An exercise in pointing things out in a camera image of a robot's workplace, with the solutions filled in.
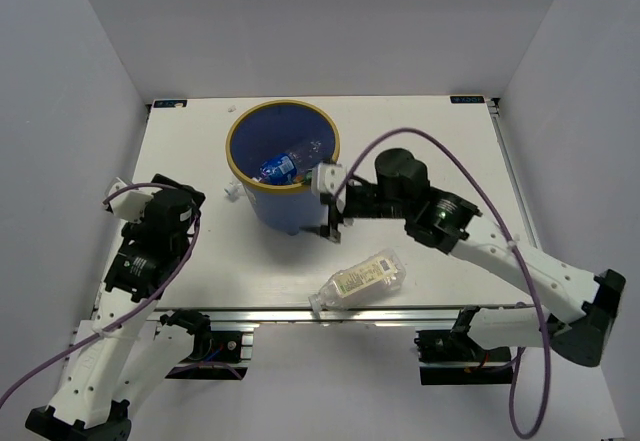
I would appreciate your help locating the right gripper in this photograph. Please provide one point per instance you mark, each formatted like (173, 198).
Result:
(334, 218)

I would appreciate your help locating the clear bottle white cap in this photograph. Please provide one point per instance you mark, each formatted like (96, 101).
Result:
(234, 190)

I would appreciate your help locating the blue plastic bin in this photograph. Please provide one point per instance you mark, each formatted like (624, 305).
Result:
(267, 130)

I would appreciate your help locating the aluminium table frame rail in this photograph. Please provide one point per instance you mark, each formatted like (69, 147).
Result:
(241, 270)

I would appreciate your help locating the blue label bottle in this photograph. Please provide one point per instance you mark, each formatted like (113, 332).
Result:
(288, 166)

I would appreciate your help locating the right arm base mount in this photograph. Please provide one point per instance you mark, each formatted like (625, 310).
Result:
(451, 358)

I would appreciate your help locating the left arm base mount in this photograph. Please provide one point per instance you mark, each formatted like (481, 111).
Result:
(217, 353)

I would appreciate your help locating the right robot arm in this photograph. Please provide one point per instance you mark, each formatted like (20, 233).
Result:
(573, 310)

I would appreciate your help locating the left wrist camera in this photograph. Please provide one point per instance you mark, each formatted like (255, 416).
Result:
(129, 206)

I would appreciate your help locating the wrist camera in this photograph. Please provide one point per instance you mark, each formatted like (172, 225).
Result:
(129, 206)
(326, 178)

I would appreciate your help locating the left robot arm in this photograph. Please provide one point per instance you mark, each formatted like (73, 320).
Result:
(97, 398)

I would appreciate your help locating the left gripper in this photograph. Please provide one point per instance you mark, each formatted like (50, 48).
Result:
(136, 230)

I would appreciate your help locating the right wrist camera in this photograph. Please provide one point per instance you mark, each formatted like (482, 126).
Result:
(326, 178)

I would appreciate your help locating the large clear labelled bottle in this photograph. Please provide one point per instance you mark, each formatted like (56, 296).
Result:
(371, 280)

